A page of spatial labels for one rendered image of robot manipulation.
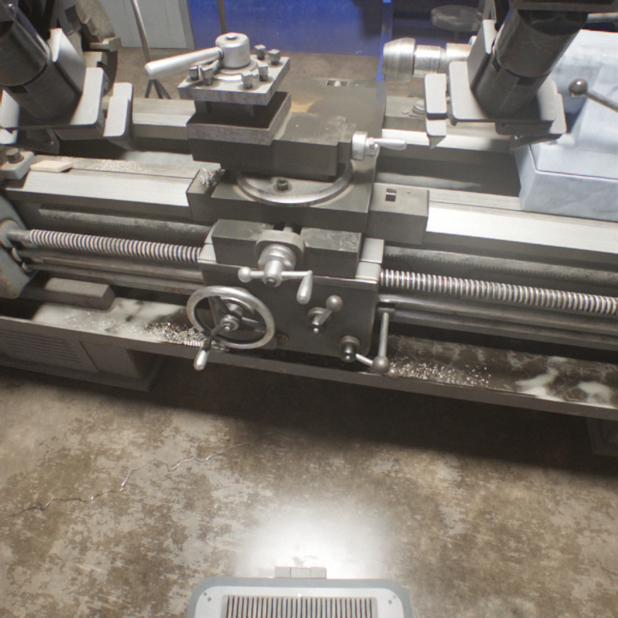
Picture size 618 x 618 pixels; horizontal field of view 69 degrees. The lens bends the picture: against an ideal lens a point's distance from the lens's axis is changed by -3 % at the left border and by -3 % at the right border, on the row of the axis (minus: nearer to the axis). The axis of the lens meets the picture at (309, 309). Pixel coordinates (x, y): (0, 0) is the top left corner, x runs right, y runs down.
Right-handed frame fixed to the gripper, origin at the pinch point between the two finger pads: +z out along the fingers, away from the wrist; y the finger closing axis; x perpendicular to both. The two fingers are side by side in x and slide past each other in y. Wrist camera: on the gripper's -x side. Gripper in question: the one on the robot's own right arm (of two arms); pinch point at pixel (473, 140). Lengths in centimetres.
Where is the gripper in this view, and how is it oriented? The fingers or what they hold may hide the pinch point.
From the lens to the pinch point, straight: 59.8
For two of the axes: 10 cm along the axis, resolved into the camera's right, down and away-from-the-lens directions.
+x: 0.0, 9.8, -1.9
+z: 0.2, 1.9, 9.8
